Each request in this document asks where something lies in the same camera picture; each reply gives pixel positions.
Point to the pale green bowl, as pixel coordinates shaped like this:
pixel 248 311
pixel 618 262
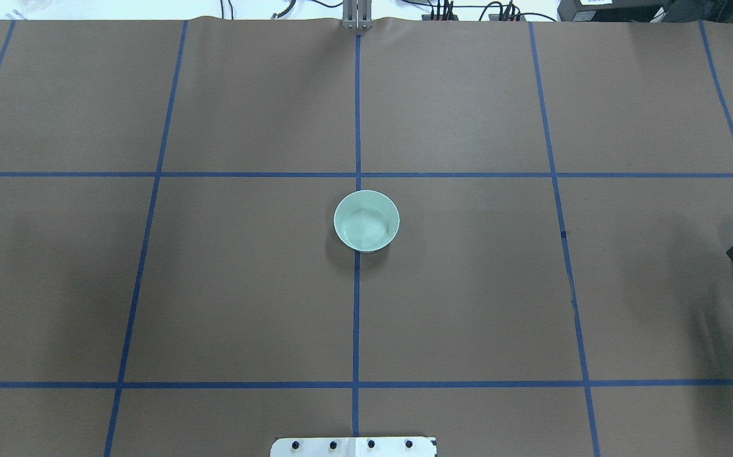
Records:
pixel 366 221

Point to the black equipment box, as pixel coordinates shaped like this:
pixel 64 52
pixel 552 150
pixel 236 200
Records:
pixel 646 11

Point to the aluminium frame post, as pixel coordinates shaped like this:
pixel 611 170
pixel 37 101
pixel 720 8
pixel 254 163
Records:
pixel 357 15

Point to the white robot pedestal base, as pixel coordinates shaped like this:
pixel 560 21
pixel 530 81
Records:
pixel 355 446

